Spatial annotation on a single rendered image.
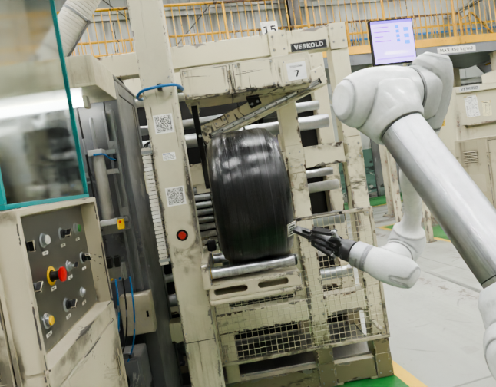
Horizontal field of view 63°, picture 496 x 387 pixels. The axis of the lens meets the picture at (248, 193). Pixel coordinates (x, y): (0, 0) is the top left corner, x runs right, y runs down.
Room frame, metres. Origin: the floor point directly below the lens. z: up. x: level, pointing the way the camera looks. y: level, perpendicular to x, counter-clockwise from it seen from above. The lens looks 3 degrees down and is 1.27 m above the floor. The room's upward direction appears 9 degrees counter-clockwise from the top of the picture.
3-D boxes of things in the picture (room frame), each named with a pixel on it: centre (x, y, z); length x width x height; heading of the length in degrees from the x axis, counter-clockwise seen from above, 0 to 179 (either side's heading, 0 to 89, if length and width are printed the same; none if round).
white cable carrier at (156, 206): (1.64, 0.37, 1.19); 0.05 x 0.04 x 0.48; 3
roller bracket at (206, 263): (1.70, 0.21, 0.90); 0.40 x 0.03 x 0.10; 3
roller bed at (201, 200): (2.08, 0.28, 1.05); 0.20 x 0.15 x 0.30; 93
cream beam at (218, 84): (2.01, -0.07, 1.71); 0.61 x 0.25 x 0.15; 93
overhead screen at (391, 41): (5.14, -2.09, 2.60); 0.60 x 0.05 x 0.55; 102
